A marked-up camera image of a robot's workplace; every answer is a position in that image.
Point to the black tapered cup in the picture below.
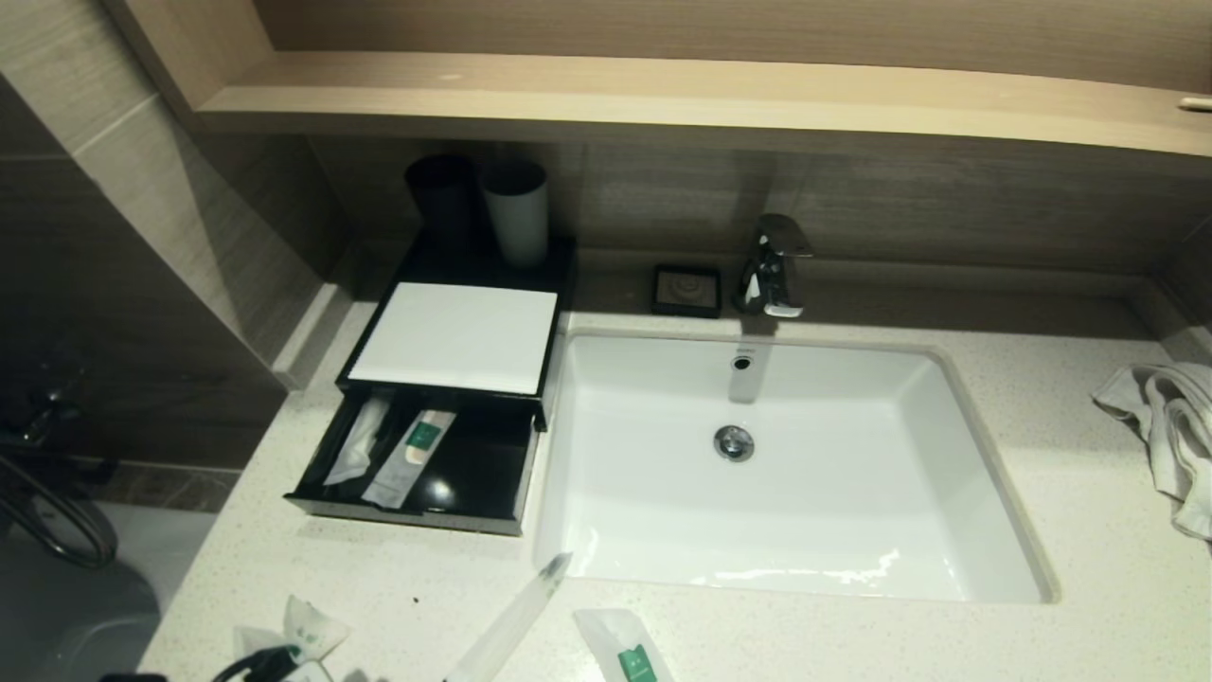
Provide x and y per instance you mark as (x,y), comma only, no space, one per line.
(440,204)

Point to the long clear toothbrush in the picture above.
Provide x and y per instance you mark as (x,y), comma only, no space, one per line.
(365,436)

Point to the white card sheet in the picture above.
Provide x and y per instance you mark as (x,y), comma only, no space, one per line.
(454,336)

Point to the light wooden shelf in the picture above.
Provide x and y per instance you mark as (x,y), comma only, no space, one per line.
(663,95)

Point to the grey sachet with green label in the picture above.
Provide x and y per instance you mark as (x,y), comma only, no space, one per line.
(412,455)

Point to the black square soap dish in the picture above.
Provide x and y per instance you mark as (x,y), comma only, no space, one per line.
(656,296)

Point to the chrome shower valve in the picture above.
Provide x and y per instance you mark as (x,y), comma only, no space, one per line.
(43,407)

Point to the black amenity box with drawer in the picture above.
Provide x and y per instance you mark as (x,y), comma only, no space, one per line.
(483,464)

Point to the small white item on shelf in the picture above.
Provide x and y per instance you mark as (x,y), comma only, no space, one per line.
(1195,102)

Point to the round grey soap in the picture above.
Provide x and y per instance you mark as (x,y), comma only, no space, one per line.
(686,287)

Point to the white sachet with green print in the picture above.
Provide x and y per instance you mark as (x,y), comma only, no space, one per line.
(311,625)

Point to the chrome drain stopper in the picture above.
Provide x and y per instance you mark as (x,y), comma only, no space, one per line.
(734,443)

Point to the chrome faucet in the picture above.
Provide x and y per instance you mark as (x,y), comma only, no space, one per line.
(772,256)

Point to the white crumpled towel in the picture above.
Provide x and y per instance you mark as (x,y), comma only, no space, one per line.
(1174,426)

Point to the white ceramic sink basin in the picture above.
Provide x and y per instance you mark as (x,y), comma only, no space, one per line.
(805,511)

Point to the white packet with green label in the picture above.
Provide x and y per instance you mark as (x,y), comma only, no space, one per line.
(620,644)

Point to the grey cup with dark rim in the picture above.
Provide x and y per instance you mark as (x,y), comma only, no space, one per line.
(519,227)

